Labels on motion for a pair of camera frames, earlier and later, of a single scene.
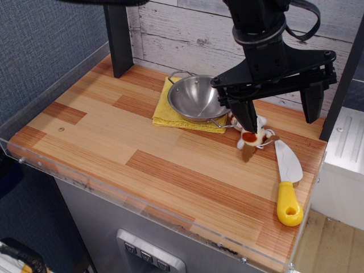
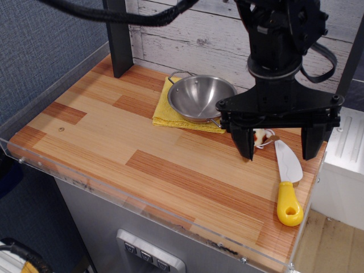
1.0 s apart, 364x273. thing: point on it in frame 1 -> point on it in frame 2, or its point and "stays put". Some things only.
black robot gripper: (272, 67) -> (280, 103)
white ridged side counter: (339, 193) stays put
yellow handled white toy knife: (289, 210) stays put
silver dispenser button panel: (137, 255) stays put
